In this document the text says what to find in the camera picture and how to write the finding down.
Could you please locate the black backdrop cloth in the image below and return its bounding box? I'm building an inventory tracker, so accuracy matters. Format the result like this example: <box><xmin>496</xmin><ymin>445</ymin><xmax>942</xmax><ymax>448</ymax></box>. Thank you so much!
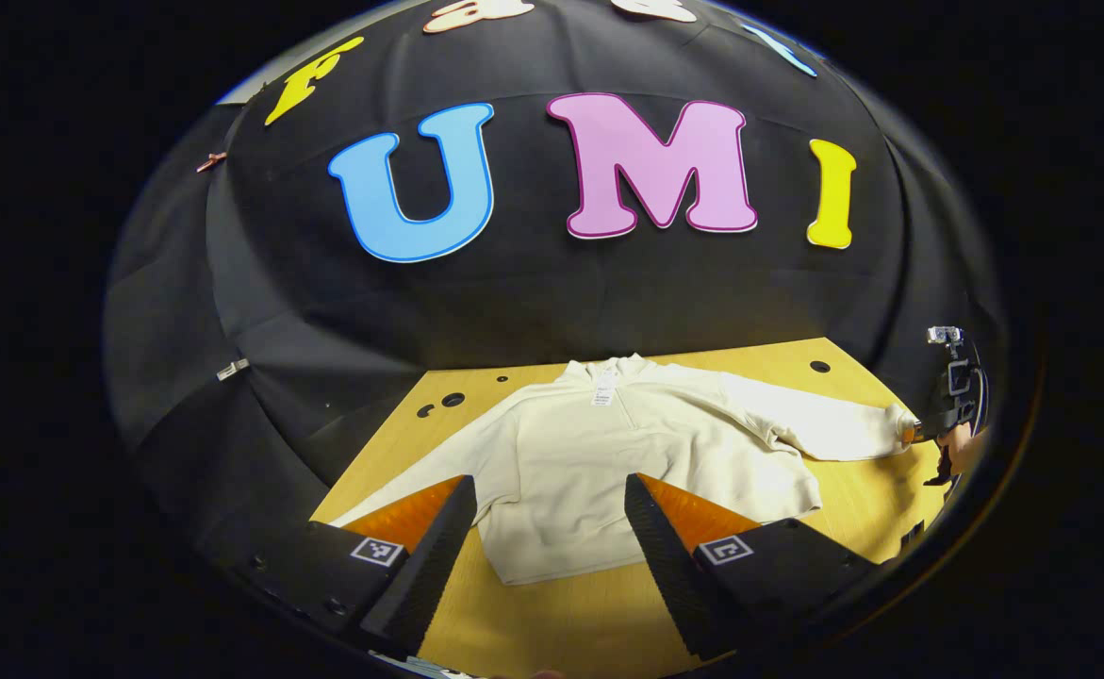
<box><xmin>104</xmin><ymin>0</ymin><xmax>1005</xmax><ymax>567</ymax></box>

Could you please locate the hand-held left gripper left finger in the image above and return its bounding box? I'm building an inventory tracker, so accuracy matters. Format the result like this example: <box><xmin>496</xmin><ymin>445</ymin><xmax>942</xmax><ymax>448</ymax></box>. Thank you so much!
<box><xmin>231</xmin><ymin>474</ymin><xmax>479</xmax><ymax>658</ymax></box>

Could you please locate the cream sweater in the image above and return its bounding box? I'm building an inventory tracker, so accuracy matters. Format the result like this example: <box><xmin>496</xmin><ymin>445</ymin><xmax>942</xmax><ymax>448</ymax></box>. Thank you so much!
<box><xmin>328</xmin><ymin>354</ymin><xmax>920</xmax><ymax>588</ymax></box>

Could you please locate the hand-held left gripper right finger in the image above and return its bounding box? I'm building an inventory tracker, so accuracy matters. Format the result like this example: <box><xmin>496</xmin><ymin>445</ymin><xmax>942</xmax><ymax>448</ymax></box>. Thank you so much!
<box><xmin>623</xmin><ymin>473</ymin><xmax>878</xmax><ymax>661</ymax></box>

